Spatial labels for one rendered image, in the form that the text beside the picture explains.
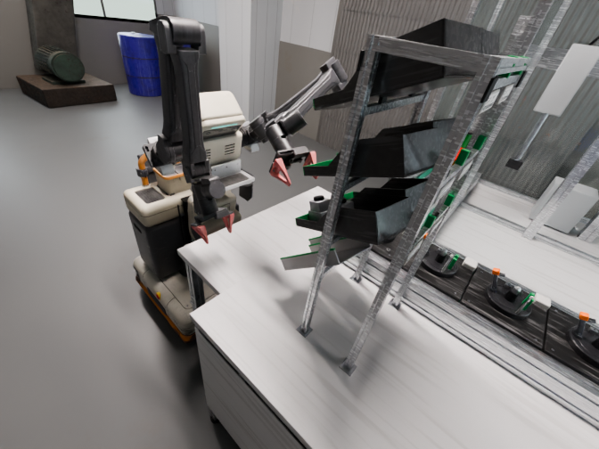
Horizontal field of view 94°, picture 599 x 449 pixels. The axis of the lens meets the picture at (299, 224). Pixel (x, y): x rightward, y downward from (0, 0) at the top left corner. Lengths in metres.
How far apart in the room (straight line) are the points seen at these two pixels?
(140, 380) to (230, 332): 1.03
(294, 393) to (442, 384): 0.44
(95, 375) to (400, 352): 1.58
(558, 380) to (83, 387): 2.00
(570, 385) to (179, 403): 1.60
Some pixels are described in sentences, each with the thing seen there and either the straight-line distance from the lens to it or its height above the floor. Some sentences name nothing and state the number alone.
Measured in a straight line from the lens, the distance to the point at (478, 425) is 1.04.
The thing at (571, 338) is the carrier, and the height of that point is 0.99.
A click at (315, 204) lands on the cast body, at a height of 1.26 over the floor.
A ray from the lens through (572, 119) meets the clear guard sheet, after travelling 2.35.
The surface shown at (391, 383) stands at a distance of 0.97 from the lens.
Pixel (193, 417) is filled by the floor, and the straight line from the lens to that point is 1.78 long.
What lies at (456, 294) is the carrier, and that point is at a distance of 1.14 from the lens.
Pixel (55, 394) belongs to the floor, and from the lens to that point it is 2.05.
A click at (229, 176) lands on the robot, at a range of 1.34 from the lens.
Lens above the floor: 1.67
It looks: 36 degrees down
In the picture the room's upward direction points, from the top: 9 degrees clockwise
